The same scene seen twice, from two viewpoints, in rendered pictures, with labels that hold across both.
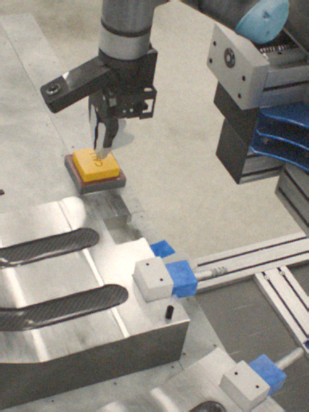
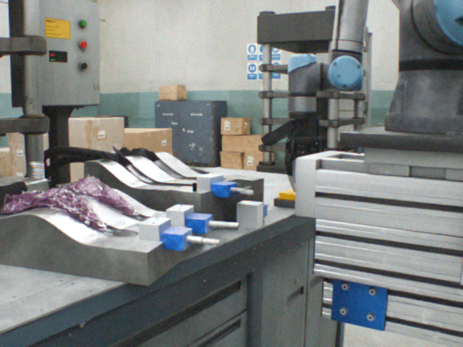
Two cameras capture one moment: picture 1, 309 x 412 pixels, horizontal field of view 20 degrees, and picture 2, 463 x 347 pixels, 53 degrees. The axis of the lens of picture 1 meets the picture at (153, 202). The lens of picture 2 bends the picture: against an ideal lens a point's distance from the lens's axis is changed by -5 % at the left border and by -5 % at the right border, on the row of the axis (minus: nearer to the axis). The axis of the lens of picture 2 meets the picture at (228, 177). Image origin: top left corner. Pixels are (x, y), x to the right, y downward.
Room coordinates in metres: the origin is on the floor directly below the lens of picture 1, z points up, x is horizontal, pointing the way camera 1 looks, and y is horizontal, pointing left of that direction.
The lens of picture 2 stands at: (0.37, -1.00, 1.08)
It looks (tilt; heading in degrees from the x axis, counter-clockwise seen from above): 9 degrees down; 65
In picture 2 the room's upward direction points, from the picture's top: straight up
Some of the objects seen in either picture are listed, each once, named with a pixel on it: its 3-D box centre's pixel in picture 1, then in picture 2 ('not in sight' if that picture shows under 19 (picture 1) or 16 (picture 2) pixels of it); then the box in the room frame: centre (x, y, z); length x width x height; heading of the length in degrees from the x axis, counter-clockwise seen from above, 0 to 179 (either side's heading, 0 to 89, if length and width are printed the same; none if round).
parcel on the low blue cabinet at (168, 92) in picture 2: not in sight; (172, 92); (3.10, 7.22, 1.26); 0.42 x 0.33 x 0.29; 126
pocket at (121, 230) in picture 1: (121, 238); (238, 189); (0.87, 0.03, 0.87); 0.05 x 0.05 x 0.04; 31
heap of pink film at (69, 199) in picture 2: not in sight; (64, 197); (0.46, -0.05, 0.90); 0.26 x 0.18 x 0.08; 138
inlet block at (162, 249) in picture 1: (155, 253); (257, 210); (0.90, -0.02, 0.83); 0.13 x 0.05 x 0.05; 41
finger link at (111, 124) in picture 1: (108, 122); (291, 158); (1.06, 0.09, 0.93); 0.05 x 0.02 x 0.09; 31
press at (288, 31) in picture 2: not in sight; (319, 107); (3.74, 3.72, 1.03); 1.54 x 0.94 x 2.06; 36
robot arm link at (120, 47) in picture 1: (123, 35); (302, 105); (1.09, 0.09, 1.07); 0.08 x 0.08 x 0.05
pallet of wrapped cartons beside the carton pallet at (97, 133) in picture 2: not in sight; (66, 160); (0.95, 4.49, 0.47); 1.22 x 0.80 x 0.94; 130
